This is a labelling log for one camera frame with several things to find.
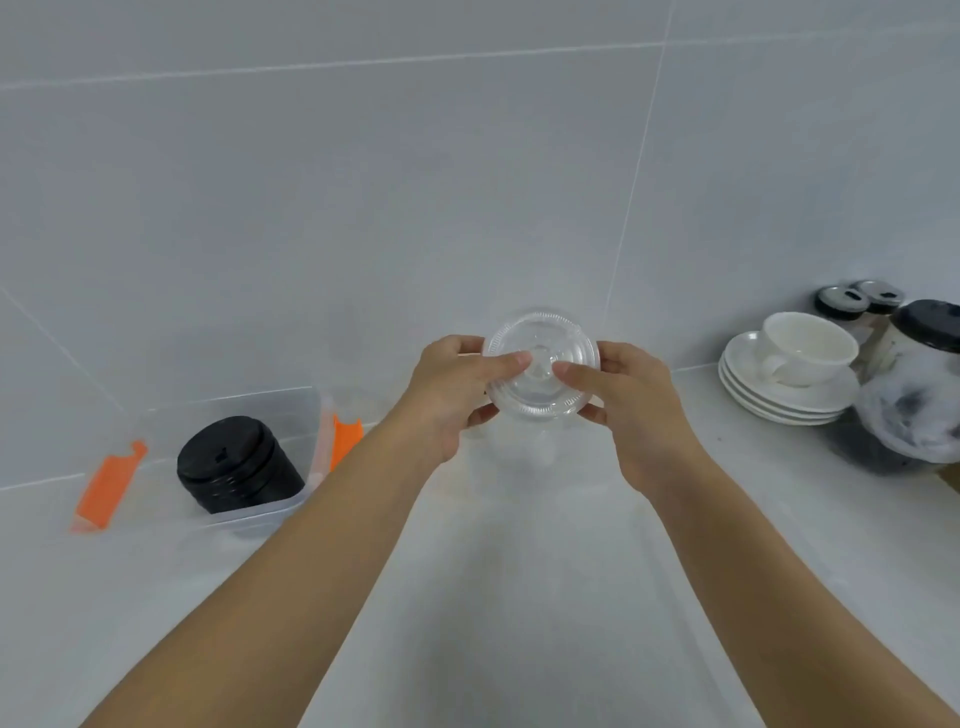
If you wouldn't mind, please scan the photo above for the person's left hand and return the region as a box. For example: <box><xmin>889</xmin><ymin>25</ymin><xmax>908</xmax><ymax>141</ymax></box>
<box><xmin>396</xmin><ymin>334</ymin><xmax>534</xmax><ymax>468</ymax></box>

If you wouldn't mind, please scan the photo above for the person's right hand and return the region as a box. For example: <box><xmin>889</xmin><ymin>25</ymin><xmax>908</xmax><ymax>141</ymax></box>
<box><xmin>552</xmin><ymin>341</ymin><xmax>708</xmax><ymax>498</ymax></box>

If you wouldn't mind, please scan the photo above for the clear round plastic lid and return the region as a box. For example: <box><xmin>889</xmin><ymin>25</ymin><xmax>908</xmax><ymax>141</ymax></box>
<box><xmin>482</xmin><ymin>306</ymin><xmax>602</xmax><ymax>420</ymax></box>

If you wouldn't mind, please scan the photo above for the person's left forearm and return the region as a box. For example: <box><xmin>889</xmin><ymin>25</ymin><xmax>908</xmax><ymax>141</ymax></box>
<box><xmin>78</xmin><ymin>416</ymin><xmax>455</xmax><ymax>728</ymax></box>

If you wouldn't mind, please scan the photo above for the person's right forearm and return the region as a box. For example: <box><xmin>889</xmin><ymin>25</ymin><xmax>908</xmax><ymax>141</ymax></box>
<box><xmin>646</xmin><ymin>444</ymin><xmax>960</xmax><ymax>728</ymax></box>

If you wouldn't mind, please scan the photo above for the orange box latch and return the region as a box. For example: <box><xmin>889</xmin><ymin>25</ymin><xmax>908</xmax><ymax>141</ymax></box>
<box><xmin>70</xmin><ymin>440</ymin><xmax>150</xmax><ymax>534</ymax></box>
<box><xmin>328</xmin><ymin>413</ymin><xmax>366</xmax><ymax>474</ymax></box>

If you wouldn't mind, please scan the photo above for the white saucer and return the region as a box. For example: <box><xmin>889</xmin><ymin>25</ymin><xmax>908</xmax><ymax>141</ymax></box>
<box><xmin>723</xmin><ymin>330</ymin><xmax>861</xmax><ymax>414</ymax></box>
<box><xmin>718</xmin><ymin>363</ymin><xmax>852</xmax><ymax>428</ymax></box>
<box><xmin>718</xmin><ymin>352</ymin><xmax>858</xmax><ymax>421</ymax></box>

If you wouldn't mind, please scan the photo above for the white ceramic cup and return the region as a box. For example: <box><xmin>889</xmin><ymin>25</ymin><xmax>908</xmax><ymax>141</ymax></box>
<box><xmin>753</xmin><ymin>311</ymin><xmax>861</xmax><ymax>388</ymax></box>

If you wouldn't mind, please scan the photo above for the stack of black lids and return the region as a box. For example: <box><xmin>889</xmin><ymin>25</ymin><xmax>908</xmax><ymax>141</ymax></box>
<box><xmin>176</xmin><ymin>415</ymin><xmax>307</xmax><ymax>516</ymax></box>

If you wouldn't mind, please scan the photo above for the glass jar with black lid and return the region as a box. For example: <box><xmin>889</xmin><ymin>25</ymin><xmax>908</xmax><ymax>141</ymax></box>
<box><xmin>828</xmin><ymin>299</ymin><xmax>960</xmax><ymax>476</ymax></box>

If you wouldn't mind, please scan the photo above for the clear plastic storage box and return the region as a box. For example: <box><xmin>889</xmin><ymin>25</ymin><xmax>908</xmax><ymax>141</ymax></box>
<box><xmin>75</xmin><ymin>385</ymin><xmax>336</xmax><ymax>537</ymax></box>

